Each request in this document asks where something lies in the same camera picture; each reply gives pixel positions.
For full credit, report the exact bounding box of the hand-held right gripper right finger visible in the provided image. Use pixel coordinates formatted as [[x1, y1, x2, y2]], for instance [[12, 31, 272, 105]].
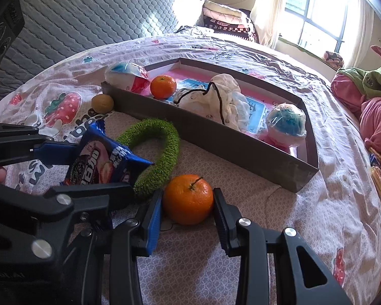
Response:
[[212, 187, 353, 305]]

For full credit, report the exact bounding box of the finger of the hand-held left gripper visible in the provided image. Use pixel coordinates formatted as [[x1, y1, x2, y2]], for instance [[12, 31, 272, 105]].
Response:
[[0, 122, 83, 169], [0, 178, 136, 269]]

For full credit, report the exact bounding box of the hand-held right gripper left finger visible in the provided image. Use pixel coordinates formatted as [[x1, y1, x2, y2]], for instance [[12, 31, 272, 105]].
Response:
[[60, 188, 164, 305]]

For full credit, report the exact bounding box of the blue snack packet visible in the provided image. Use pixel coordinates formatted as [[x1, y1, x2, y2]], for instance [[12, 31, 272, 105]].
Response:
[[60, 121, 154, 229]]

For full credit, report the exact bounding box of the large orange with stem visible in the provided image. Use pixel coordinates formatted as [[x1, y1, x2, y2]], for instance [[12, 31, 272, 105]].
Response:
[[163, 174, 214, 226]]

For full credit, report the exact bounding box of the grey cardboard box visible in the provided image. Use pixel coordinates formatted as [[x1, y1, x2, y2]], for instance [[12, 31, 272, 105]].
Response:
[[101, 57, 320, 194]]

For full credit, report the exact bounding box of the egg-shaped candy with red wrapper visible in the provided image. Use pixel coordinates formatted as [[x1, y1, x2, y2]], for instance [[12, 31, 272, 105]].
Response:
[[105, 61, 150, 94]]

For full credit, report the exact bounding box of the egg-shaped candy with blue wrapper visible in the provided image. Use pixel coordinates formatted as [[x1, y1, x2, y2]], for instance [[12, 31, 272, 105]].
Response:
[[257, 102, 307, 153]]

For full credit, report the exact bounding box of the white drawstring cloth bag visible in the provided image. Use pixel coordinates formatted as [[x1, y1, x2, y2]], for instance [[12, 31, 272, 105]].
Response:
[[173, 73, 251, 132]]

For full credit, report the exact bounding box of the small mandarin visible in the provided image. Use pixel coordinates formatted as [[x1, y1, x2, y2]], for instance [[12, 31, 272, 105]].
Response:
[[150, 75, 177, 100]]

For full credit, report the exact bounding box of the printed strawberry bedsheet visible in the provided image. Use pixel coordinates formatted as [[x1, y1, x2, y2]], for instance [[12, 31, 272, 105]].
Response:
[[0, 32, 381, 305]]

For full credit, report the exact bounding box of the beige walnut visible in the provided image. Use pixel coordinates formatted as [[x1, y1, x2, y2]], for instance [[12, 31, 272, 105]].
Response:
[[91, 94, 115, 114]]

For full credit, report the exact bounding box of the grey quilted headboard cover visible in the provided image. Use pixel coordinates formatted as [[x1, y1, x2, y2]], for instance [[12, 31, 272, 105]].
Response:
[[0, 0, 191, 112]]

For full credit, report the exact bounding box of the dark lace cloth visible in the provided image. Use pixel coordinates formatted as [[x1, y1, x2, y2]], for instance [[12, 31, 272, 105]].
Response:
[[174, 25, 210, 35]]

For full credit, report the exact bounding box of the pink garment pile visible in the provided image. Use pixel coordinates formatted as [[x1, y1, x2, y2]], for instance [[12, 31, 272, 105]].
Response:
[[330, 71, 381, 204]]

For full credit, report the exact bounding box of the dark patterned folded blanket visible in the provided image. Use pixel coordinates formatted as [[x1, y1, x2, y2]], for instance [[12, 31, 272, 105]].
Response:
[[206, 21, 258, 42]]

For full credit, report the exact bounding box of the patterned cushion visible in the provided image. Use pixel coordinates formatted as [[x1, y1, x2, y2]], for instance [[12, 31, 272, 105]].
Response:
[[322, 51, 345, 70]]

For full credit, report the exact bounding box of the white pillow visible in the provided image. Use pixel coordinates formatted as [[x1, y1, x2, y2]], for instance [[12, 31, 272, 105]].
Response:
[[174, 0, 207, 34]]

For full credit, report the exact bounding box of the pink folded blanket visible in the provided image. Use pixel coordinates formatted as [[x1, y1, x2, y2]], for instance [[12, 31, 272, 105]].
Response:
[[205, 14, 255, 27]]

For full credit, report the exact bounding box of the green garment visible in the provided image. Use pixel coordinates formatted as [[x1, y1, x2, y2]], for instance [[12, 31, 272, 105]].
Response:
[[337, 66, 381, 104]]

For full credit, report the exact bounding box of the cream folded blanket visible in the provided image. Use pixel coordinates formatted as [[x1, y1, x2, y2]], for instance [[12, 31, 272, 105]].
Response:
[[203, 0, 251, 18]]

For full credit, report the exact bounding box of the cream curtain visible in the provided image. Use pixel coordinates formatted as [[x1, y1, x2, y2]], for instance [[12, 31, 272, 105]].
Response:
[[251, 0, 291, 50], [346, 0, 373, 70]]

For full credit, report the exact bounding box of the window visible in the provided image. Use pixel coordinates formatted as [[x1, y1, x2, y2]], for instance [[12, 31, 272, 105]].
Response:
[[278, 0, 369, 61]]

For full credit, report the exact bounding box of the green fuzzy ring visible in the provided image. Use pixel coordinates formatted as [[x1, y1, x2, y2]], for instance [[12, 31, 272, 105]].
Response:
[[116, 118, 181, 199]]

